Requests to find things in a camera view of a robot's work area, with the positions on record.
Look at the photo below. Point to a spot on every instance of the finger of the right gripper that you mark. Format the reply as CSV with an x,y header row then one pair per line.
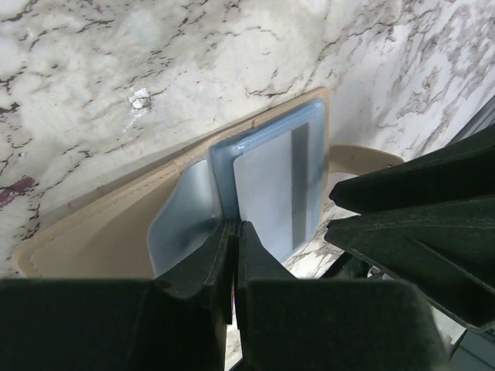
x,y
429,221

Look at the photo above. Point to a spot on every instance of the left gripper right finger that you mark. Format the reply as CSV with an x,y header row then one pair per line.
x,y
288,323

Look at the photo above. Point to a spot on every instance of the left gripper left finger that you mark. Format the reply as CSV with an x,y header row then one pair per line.
x,y
177,321

